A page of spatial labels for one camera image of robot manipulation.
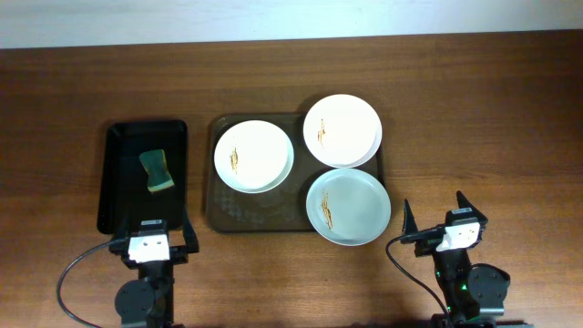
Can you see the black rectangular tray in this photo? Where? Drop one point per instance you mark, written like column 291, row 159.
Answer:
column 124, row 195

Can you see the brown plastic serving tray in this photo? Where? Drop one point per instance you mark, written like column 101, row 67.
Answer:
column 281, row 209

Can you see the white plate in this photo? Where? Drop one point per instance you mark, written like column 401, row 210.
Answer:
column 342, row 131
column 253, row 156
column 348, row 207

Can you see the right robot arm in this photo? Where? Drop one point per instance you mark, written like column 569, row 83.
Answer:
column 474, row 293

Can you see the green yellow sponge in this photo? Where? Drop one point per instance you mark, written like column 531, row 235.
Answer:
column 155, row 164

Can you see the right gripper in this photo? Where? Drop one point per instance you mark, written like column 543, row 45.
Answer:
column 409, row 227

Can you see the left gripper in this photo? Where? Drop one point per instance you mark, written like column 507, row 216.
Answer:
column 180, row 253

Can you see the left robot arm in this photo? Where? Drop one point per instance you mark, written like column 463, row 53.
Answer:
column 148, row 301

